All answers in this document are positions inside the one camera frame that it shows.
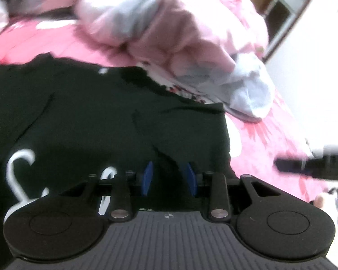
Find pink floral bed blanket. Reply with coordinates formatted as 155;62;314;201
0;13;338;203

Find pink grey floral duvet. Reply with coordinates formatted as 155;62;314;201
0;0;273;122

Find black t-shirt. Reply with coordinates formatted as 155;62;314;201
0;54;234;267

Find person's right hand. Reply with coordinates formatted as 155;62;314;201
310;195;324;208

